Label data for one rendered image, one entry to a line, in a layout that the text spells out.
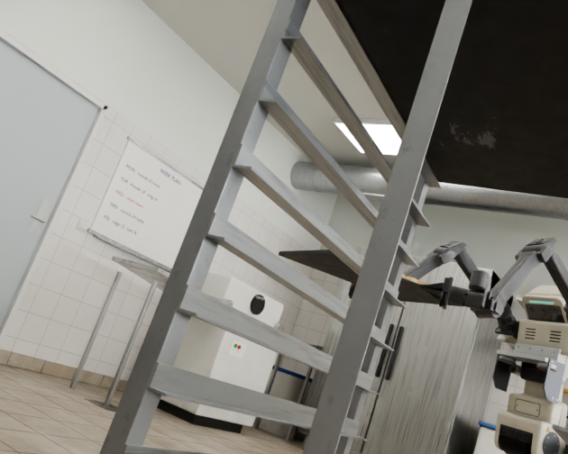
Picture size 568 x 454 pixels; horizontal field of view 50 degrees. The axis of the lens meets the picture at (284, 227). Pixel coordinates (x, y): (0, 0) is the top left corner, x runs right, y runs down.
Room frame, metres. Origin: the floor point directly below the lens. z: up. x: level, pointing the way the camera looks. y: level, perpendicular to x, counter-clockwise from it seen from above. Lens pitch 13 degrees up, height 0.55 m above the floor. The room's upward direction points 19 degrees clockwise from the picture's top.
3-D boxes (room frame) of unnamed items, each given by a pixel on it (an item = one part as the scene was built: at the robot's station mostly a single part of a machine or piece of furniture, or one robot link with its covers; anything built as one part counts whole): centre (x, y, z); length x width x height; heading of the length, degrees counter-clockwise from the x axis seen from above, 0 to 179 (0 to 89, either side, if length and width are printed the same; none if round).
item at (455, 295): (1.95, -0.61, 0.99); 0.07 x 0.07 x 0.10; 71
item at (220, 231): (0.95, -0.10, 0.69); 0.64 x 0.03 x 0.03; 147
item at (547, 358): (2.52, -1.17, 0.93); 0.28 x 0.16 x 0.22; 26
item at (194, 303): (0.95, -0.10, 0.60); 0.64 x 0.03 x 0.03; 147
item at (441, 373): (5.87, -1.55, 1.03); 1.40 x 0.91 x 2.05; 52
